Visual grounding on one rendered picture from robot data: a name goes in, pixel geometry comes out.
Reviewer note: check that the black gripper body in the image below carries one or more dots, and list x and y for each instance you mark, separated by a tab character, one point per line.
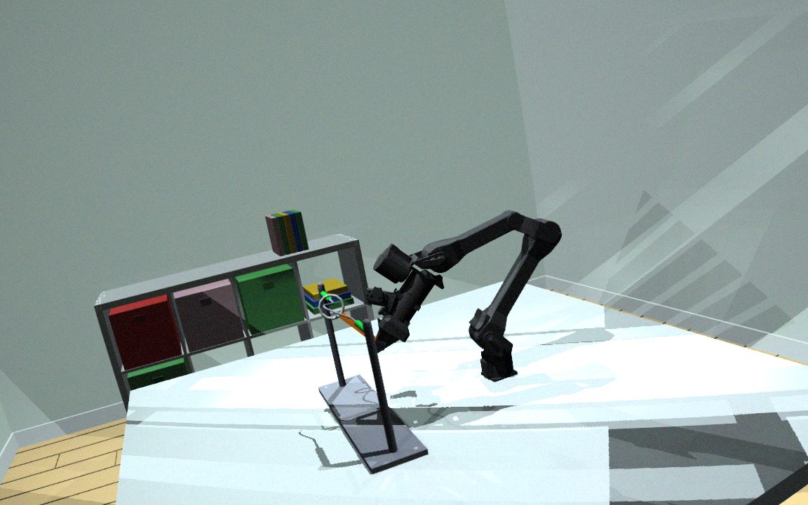
396	321

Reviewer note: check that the orange handle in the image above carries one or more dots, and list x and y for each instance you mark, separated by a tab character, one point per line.
346	320

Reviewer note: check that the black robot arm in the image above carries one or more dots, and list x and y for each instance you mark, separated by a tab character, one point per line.
487	327

